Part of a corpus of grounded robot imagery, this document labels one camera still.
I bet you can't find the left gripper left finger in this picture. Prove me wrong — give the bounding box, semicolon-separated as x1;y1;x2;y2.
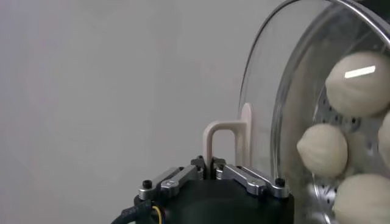
138;155;205;201

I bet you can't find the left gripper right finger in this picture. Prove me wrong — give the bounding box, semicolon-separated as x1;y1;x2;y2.
212;157;289;199

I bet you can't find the white steamed baozi bun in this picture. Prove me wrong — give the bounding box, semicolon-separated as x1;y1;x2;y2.
296;123;349;179
331;173;390;224
377;111;390;171
324;51;390;118

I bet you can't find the glass lid with cream handle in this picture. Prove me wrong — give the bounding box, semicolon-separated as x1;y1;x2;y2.
202;0;390;224

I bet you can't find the stainless steel steamer basket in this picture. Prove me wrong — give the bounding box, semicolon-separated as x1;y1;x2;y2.
271;0;390;224

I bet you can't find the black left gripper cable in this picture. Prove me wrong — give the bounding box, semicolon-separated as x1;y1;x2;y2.
111;199;165;224

